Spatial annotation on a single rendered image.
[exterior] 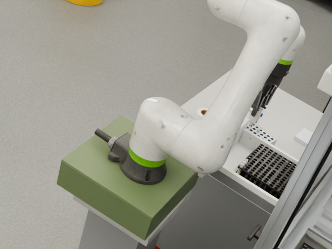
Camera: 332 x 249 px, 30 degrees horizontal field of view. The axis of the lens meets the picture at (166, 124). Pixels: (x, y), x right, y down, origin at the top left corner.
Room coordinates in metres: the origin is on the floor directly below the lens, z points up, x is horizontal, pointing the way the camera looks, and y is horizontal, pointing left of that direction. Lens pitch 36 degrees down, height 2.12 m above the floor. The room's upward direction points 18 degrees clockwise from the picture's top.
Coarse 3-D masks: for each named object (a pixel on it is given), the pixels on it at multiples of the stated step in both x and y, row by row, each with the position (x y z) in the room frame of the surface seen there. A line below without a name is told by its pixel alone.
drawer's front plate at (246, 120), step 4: (244, 120) 1.80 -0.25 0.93; (248, 120) 1.81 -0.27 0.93; (244, 124) 1.78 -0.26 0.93; (240, 128) 1.75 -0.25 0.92; (244, 128) 1.80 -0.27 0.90; (240, 132) 1.77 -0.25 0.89; (236, 136) 1.75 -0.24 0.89; (240, 136) 1.79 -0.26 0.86; (236, 140) 1.77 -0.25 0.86; (200, 176) 1.56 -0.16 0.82
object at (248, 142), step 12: (240, 144) 1.79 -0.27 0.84; (252, 144) 1.78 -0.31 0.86; (264, 144) 1.76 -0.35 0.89; (228, 156) 1.70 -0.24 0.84; (240, 156) 1.72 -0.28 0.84; (288, 156) 1.73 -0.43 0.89; (228, 168) 1.56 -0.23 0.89; (228, 180) 1.54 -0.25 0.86; (240, 180) 1.53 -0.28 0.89; (240, 192) 1.52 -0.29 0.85; (252, 192) 1.51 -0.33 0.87; (264, 192) 1.50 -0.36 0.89; (264, 204) 1.49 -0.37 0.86
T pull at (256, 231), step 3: (258, 225) 1.33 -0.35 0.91; (255, 228) 1.31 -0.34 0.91; (258, 228) 1.32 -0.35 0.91; (252, 231) 1.30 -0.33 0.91; (255, 231) 1.30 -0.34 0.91; (258, 231) 1.31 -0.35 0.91; (249, 234) 1.28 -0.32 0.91; (252, 234) 1.29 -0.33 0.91; (255, 234) 1.29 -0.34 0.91; (258, 234) 1.30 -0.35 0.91; (249, 237) 1.27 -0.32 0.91; (252, 237) 1.28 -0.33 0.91; (255, 237) 1.29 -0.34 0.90; (258, 237) 1.29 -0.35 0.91; (249, 240) 1.27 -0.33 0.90
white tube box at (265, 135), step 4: (248, 124) 1.98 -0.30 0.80; (252, 124) 2.00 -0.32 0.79; (256, 124) 2.00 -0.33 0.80; (248, 128) 1.96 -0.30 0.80; (252, 128) 1.97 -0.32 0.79; (256, 128) 1.98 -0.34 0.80; (260, 128) 1.98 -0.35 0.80; (252, 132) 1.94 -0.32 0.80; (256, 132) 1.95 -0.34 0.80; (260, 132) 1.96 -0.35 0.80; (264, 132) 1.97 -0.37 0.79; (260, 136) 1.93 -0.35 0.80; (264, 136) 1.94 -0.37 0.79; (268, 136) 1.96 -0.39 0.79; (272, 136) 1.96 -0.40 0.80; (268, 140) 1.93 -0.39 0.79; (272, 140) 1.93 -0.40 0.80; (276, 140) 1.94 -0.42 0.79; (272, 144) 1.93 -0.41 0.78
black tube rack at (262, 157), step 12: (264, 156) 1.68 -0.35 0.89; (276, 156) 1.70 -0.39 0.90; (252, 168) 1.59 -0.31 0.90; (264, 168) 1.61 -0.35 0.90; (276, 168) 1.64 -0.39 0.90; (288, 168) 1.65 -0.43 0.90; (252, 180) 1.57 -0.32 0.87; (264, 180) 1.56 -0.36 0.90; (276, 180) 1.57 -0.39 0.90; (288, 180) 1.60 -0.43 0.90; (276, 192) 1.55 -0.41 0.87
